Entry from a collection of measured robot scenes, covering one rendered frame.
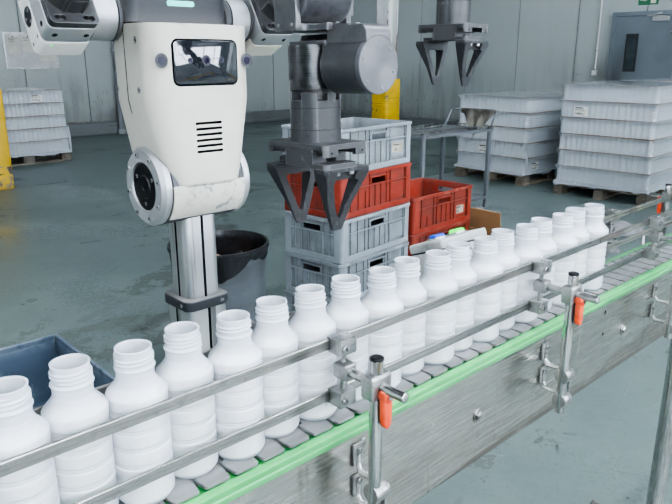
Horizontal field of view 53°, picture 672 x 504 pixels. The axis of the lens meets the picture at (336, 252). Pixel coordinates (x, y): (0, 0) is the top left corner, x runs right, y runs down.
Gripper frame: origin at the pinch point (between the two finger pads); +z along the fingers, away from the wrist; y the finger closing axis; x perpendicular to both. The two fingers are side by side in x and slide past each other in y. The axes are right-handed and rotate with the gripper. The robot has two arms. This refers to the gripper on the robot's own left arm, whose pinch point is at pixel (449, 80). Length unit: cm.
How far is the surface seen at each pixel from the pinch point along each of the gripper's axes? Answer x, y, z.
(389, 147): -162, 163, 41
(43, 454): 79, -20, 29
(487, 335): 11.0, -18.6, 38.2
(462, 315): 16.9, -17.8, 33.5
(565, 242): -12.3, -17.9, 27.5
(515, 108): -583, 358, 51
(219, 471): 61, -19, 40
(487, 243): 10.8, -17.2, 23.5
